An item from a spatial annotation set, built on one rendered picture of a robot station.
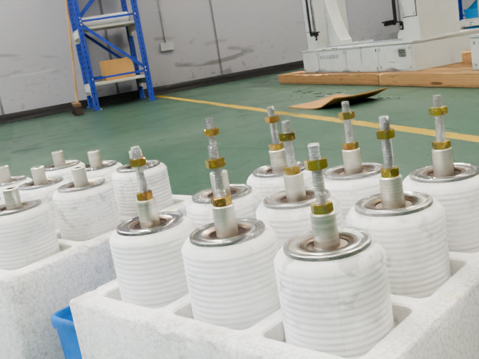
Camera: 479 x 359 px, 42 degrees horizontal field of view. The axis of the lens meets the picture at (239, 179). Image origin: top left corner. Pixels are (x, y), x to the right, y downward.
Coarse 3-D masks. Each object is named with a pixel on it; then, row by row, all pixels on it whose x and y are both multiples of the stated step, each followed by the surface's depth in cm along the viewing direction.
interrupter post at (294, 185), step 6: (300, 174) 69; (288, 180) 69; (294, 180) 69; (300, 180) 69; (288, 186) 69; (294, 186) 69; (300, 186) 69; (288, 192) 70; (294, 192) 69; (300, 192) 69; (288, 198) 70; (294, 198) 69; (300, 198) 69; (306, 198) 70
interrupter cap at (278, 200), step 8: (280, 192) 73; (312, 192) 71; (328, 192) 70; (264, 200) 71; (272, 200) 70; (280, 200) 71; (304, 200) 69; (312, 200) 68; (272, 208) 68; (280, 208) 67; (288, 208) 67; (296, 208) 67
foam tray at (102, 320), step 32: (96, 288) 74; (448, 288) 58; (96, 320) 68; (128, 320) 64; (160, 320) 62; (192, 320) 61; (416, 320) 53; (448, 320) 55; (96, 352) 70; (128, 352) 65; (160, 352) 62; (192, 352) 58; (224, 352) 55; (256, 352) 52; (288, 352) 52; (320, 352) 51; (384, 352) 49; (416, 352) 50; (448, 352) 55
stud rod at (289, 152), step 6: (288, 120) 68; (282, 126) 68; (288, 126) 68; (282, 132) 69; (288, 132) 68; (288, 144) 69; (288, 150) 69; (288, 156) 69; (294, 156) 69; (288, 162) 69; (294, 162) 69
